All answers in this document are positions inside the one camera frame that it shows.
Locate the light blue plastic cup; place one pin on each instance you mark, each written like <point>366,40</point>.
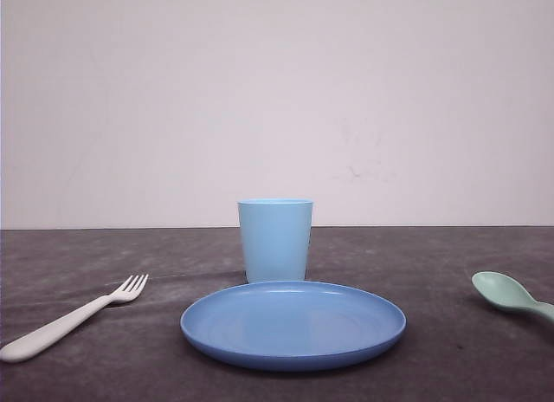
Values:
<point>275,235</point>

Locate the white plastic fork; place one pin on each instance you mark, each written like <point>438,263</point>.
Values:
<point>30,345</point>

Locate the mint green plastic spoon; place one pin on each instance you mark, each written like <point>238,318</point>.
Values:
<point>507,294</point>

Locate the blue plastic plate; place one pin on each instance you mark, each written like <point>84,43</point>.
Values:
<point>292,326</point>

